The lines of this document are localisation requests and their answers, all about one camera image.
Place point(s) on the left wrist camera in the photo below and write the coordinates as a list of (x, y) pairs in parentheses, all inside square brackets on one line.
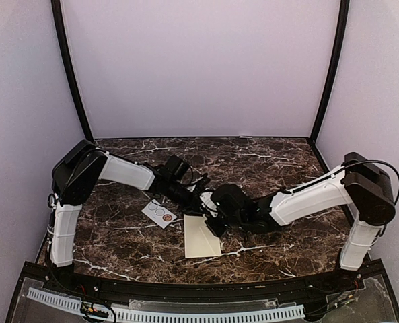
[(199, 185)]

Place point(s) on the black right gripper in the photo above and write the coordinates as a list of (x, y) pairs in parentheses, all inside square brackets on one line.
[(216, 229)]

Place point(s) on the white slotted cable duct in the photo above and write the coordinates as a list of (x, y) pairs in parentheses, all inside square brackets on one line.
[(147, 311)]

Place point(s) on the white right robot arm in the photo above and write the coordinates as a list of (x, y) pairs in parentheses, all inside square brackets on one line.
[(357, 181)]

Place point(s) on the black left frame post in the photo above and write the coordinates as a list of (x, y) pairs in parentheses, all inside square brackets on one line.
[(56, 6)]

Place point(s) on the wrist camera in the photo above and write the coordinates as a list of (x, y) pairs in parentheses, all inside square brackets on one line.
[(199, 185), (208, 204)]

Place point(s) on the cream paper envelope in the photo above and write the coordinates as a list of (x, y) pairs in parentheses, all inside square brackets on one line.
[(199, 242)]

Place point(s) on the white sticker sheet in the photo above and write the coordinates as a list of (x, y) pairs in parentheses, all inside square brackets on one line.
[(158, 214)]

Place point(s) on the black front rail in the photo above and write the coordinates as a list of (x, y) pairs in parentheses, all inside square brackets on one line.
[(121, 291)]

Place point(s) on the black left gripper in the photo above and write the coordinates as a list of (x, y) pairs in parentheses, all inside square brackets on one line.
[(194, 206)]

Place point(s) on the black frame post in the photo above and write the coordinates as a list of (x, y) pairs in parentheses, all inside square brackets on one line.
[(56, 6), (343, 13)]

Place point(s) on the black right frame post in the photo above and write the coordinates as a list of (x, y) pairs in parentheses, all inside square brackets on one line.
[(343, 13)]

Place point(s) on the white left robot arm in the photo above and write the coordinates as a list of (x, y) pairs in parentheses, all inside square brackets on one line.
[(76, 175)]

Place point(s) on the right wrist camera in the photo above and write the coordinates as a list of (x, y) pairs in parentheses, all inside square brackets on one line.
[(208, 204)]

